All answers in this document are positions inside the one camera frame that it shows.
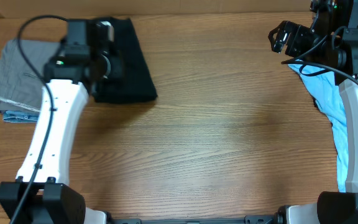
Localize black shorts with mesh lining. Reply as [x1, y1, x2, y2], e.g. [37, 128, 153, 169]
[92, 17, 158, 104]

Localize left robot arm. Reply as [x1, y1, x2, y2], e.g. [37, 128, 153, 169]
[0, 17, 114, 224]

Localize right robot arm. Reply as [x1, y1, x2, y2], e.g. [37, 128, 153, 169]
[268, 0, 358, 223]

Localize light blue printed t-shirt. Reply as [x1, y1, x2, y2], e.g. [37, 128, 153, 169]
[289, 64, 349, 192]

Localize folded grey trousers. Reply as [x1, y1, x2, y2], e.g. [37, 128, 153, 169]
[0, 40, 59, 114]

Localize folded blue jeans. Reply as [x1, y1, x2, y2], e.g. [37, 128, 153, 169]
[2, 110, 39, 123]

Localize cardboard backdrop panel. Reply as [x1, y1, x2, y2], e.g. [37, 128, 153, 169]
[0, 0, 311, 18]

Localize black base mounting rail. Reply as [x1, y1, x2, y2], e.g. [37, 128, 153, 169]
[107, 213, 287, 224]

